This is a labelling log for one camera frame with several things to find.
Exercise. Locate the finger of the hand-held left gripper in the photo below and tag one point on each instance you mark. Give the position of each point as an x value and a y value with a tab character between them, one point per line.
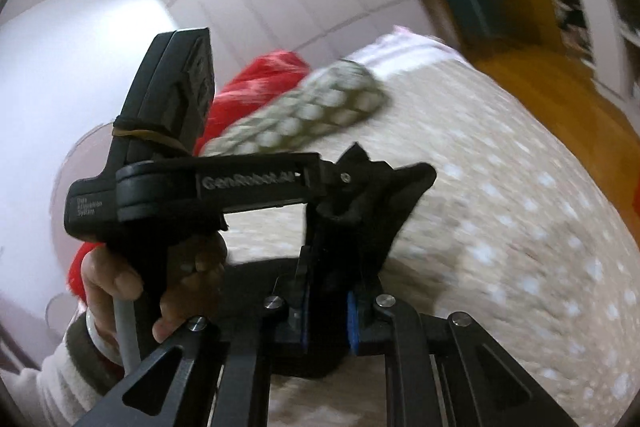
350	187

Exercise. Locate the white pink striped pillow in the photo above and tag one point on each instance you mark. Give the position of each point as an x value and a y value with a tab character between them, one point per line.
400	47

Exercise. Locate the person's left hand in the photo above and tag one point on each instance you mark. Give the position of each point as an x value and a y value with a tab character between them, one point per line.
107	277

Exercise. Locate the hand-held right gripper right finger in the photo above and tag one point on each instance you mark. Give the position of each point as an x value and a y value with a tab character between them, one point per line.
353	324

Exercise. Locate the beige dotted bedspread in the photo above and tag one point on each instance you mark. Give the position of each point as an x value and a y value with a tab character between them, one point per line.
500	232

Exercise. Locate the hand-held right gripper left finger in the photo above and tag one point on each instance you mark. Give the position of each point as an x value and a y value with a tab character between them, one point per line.
303	327

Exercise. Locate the green polka-dot pillow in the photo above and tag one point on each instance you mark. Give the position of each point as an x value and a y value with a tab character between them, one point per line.
320	102

